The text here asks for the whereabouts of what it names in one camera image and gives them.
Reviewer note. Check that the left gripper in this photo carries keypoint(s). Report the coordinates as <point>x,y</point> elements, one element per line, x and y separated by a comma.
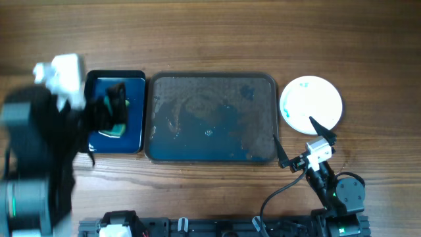
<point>105,113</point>

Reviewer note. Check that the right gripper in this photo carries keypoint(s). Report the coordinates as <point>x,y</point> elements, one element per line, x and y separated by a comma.
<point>302,159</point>

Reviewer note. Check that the green yellow sponge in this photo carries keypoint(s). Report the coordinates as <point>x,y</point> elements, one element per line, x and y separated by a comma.
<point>118,129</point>

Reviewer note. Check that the white plate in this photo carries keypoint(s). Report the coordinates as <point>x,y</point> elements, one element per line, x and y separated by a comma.
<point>310,96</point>

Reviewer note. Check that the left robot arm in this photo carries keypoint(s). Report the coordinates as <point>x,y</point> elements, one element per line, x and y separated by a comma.
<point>36,188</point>

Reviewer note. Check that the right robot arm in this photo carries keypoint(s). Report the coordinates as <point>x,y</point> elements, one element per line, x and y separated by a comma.
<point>342,195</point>

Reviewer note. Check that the small black water tray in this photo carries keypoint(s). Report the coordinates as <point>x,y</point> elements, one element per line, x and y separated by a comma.
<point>130,141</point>

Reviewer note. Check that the large dark serving tray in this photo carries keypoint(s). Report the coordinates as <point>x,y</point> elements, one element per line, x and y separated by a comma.
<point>211,117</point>

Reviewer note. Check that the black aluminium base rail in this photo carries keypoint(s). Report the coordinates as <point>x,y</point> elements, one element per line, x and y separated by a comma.
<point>127,223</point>

